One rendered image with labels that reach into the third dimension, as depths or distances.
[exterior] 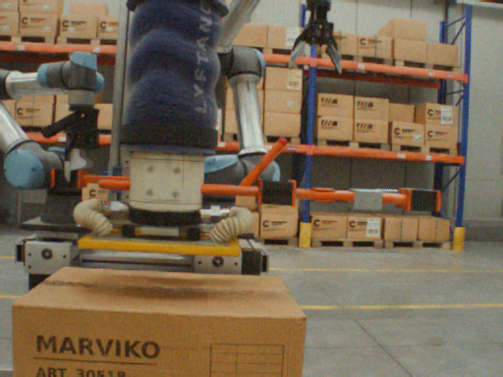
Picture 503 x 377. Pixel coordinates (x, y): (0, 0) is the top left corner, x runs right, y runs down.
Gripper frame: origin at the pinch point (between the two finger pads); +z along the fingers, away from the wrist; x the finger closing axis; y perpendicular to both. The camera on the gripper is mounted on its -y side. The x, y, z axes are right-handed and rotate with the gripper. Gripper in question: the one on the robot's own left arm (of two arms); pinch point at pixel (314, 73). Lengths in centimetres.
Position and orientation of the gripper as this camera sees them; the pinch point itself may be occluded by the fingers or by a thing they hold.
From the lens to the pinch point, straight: 156.9
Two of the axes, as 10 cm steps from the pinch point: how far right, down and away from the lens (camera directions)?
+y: 1.1, 0.7, -9.9
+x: 9.9, 0.4, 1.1
